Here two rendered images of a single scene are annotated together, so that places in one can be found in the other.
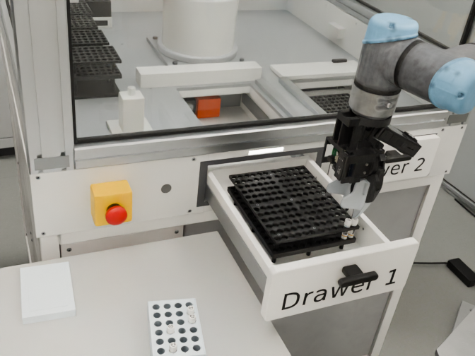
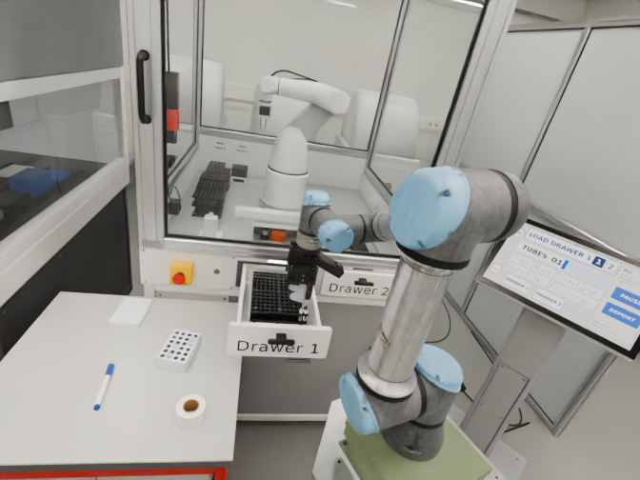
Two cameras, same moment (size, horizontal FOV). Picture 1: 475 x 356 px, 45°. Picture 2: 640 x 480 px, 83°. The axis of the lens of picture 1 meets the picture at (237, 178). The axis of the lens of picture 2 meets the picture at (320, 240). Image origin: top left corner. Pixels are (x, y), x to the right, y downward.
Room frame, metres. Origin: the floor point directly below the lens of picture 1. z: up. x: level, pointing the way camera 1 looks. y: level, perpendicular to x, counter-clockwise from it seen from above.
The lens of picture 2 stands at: (-0.01, -0.45, 1.61)
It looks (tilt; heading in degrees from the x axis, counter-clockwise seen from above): 26 degrees down; 14
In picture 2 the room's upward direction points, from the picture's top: 11 degrees clockwise
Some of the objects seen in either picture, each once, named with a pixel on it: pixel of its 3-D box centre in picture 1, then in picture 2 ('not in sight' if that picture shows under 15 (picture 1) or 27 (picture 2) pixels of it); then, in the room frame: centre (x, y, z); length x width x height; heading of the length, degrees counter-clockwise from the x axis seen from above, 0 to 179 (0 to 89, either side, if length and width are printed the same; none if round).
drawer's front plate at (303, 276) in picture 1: (341, 277); (279, 340); (0.74, -0.20, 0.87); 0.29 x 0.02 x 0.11; 117
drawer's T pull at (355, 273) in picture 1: (354, 274); (281, 338); (0.72, -0.21, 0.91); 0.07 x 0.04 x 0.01; 117
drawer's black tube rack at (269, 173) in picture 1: (288, 212); (277, 299); (0.92, -0.11, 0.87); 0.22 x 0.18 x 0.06; 27
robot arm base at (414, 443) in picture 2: not in sight; (415, 416); (0.64, -0.60, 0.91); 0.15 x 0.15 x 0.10
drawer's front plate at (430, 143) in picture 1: (384, 162); (359, 284); (1.17, -0.34, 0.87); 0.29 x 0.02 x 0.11; 117
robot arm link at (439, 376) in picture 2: not in sight; (428, 381); (0.64, -0.59, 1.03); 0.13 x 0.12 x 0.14; 134
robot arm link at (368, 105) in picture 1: (374, 99); (310, 238); (0.85, -0.20, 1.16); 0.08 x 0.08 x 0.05
